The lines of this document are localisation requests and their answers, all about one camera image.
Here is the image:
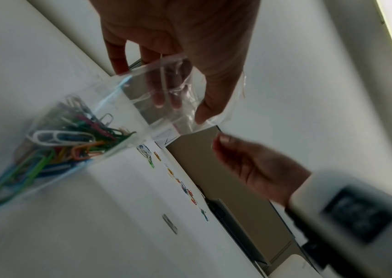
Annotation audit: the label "person's left hand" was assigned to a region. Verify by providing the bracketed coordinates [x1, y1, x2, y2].
[91, 0, 262, 125]

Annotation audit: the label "person's right hand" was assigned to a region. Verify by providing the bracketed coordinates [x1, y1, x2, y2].
[213, 133, 312, 207]

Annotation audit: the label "clear plastic zip bag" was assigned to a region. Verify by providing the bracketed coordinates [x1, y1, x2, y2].
[0, 53, 247, 216]

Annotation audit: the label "scattered coloured paper clips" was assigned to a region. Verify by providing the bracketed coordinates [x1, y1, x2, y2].
[135, 144, 211, 222]

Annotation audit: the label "grey metal clip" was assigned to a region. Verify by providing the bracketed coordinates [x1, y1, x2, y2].
[162, 214, 178, 234]

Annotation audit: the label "bunch of coloured paper clips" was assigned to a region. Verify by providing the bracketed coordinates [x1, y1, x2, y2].
[0, 95, 138, 209]

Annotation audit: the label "white wrist-worn camera device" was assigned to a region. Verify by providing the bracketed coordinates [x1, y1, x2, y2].
[284, 169, 392, 278]

